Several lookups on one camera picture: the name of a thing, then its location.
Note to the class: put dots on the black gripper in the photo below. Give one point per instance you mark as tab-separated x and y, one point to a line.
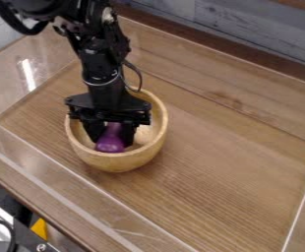
108	103

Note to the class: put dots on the purple toy eggplant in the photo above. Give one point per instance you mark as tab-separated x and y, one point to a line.
109	142

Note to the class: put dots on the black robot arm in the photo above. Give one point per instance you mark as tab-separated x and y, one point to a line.
88	23

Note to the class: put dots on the brown wooden bowl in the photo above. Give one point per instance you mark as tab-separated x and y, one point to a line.
148	140

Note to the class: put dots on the yellow warning label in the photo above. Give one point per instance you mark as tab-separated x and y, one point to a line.
39	229

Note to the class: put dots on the clear acrylic tray wall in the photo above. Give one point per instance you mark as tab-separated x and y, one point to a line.
89	216

